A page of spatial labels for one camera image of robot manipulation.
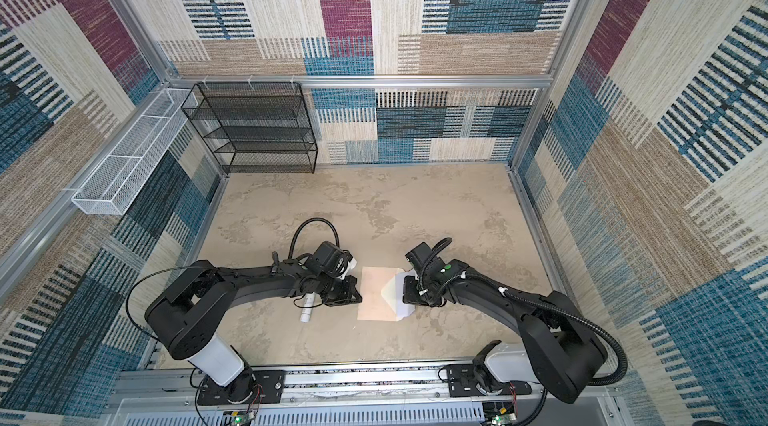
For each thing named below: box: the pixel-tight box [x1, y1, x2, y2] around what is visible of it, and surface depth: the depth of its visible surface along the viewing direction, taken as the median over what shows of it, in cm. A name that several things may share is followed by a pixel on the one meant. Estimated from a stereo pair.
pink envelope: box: [357, 266, 399, 322], surface depth 90 cm
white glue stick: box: [300, 292, 315, 323], surface depth 85 cm
